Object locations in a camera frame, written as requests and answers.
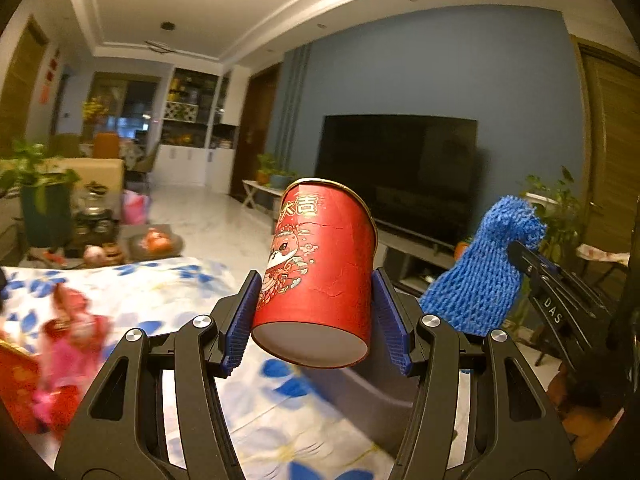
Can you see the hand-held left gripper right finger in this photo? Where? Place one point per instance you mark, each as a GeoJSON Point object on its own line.
{"type": "Point", "coordinates": [391, 322]}

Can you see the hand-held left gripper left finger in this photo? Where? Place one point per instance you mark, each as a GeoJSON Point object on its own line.
{"type": "Point", "coordinates": [240, 322]}

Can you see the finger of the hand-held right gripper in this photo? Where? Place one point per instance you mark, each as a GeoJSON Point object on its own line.
{"type": "Point", "coordinates": [532, 260]}

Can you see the blue foam fruit net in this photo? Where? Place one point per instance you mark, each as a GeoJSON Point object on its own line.
{"type": "Point", "coordinates": [475, 280]}

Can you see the red printed paper cup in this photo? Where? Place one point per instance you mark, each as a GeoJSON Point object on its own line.
{"type": "Point", "coordinates": [315, 285]}

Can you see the grey trash bin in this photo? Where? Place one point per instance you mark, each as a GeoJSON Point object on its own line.
{"type": "Point", "coordinates": [350, 400]}

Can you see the person's right hand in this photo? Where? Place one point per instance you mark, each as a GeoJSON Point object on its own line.
{"type": "Point", "coordinates": [582, 425]}

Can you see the leafy green houseplant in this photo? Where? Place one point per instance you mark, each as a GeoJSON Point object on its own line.
{"type": "Point", "coordinates": [555, 215]}

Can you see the grey television cabinet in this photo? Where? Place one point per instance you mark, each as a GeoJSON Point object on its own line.
{"type": "Point", "coordinates": [410, 262]}

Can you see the blue floral tablecloth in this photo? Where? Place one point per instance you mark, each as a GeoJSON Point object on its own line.
{"type": "Point", "coordinates": [150, 305]}

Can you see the plate of oranges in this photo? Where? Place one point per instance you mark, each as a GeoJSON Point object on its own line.
{"type": "Point", "coordinates": [155, 241]}

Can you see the slatted wooden door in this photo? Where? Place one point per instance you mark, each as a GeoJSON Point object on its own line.
{"type": "Point", "coordinates": [610, 160]}

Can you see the white folding bench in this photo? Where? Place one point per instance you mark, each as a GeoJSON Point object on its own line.
{"type": "Point", "coordinates": [255, 195]}

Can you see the black flat television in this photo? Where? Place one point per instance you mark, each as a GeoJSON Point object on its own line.
{"type": "Point", "coordinates": [395, 175]}

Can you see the small potted plants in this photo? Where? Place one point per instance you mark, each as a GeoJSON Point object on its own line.
{"type": "Point", "coordinates": [272, 172]}

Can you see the pink bag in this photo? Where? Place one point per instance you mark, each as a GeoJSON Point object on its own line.
{"type": "Point", "coordinates": [135, 207]}

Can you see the white display cabinet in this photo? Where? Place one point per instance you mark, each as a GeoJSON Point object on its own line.
{"type": "Point", "coordinates": [190, 160]}

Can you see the pink and red wrapper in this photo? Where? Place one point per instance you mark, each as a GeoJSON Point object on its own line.
{"type": "Point", "coordinates": [70, 340]}

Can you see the glass tea set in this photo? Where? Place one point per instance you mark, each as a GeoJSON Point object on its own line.
{"type": "Point", "coordinates": [95, 210]}

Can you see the dark brown door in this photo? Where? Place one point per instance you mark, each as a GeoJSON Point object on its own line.
{"type": "Point", "coordinates": [257, 130]}

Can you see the yellow sofa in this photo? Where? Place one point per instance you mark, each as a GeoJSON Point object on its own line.
{"type": "Point", "coordinates": [95, 172]}

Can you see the orange chair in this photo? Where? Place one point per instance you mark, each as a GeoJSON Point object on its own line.
{"type": "Point", "coordinates": [106, 146]}

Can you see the red packet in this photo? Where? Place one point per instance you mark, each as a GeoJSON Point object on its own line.
{"type": "Point", "coordinates": [17, 385]}

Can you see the plant in dark green pot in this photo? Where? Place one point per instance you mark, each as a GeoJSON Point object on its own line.
{"type": "Point", "coordinates": [42, 200]}

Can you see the yellow flower bouquet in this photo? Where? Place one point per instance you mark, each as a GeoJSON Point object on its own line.
{"type": "Point", "coordinates": [94, 109]}

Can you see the light wooden door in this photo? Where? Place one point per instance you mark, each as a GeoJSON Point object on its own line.
{"type": "Point", "coordinates": [22, 90]}

